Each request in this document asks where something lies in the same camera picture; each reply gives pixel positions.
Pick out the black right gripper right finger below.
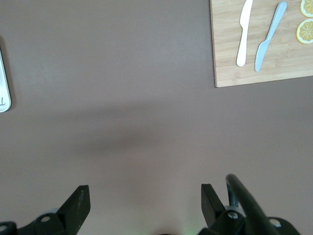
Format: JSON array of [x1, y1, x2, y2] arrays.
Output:
[[199, 184, 247, 235]]

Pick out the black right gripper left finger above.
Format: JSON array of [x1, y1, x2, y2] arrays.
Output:
[[18, 185, 91, 235]]

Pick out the beige bear print tray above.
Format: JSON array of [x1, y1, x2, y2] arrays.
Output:
[[0, 36, 12, 114]]

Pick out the bamboo cutting board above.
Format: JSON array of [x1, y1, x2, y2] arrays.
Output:
[[209, 0, 313, 88]]

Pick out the white plastic knife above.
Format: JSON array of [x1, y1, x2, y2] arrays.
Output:
[[236, 0, 254, 67]]

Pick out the grey plastic knife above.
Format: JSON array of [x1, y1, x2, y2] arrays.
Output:
[[254, 1, 288, 73]]

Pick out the lemon slice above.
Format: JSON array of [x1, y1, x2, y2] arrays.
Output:
[[300, 0, 313, 18], [296, 19, 313, 45]]

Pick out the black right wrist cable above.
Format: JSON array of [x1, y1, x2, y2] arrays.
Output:
[[225, 174, 282, 235]]

